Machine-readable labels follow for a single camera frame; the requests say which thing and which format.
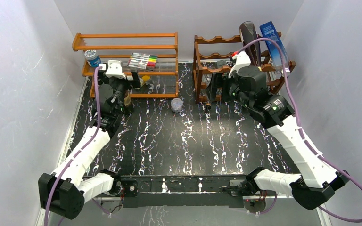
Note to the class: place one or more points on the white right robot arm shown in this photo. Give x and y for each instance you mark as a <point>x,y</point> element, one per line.
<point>316,181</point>

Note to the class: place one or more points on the blue lidded round jar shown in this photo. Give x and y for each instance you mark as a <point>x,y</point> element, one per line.
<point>92,57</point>

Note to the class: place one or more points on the orange wooden shelf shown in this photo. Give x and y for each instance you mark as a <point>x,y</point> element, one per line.
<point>119,46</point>

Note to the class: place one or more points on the clear jar of paper clips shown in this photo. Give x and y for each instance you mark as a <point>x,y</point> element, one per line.
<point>176,105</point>

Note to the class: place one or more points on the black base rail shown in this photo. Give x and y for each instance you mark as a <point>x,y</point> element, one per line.
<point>195,190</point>

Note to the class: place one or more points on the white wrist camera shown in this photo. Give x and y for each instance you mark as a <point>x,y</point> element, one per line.
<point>239,59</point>
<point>112,68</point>

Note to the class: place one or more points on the green wine bottle white neck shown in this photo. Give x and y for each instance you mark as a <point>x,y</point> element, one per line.
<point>128,104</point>

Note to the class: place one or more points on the brown wooden wine rack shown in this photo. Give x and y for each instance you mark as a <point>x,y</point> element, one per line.
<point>205,65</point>

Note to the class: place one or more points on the white and green small box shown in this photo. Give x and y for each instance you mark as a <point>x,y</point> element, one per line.
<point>142,82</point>

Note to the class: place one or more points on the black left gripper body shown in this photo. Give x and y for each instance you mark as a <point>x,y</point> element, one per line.
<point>119,87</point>

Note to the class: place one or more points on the yellow grey eraser block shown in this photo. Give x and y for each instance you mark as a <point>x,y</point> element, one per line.
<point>147,80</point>

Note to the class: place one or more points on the clear bottle copper cap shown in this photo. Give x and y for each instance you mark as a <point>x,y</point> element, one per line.
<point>209,92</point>

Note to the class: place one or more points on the pack of coloured markers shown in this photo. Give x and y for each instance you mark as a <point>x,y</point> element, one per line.
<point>143,61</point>

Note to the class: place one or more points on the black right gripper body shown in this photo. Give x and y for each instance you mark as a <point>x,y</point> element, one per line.
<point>230,91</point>

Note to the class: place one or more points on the dark red bottle gold cap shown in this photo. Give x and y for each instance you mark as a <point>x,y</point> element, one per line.
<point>248,34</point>

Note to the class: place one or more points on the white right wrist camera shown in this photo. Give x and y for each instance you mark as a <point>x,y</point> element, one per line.
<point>239,59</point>

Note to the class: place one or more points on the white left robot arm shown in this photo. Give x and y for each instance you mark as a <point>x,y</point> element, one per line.
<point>64,191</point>

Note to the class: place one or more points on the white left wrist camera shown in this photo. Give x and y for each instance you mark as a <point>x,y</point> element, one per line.
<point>112,68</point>

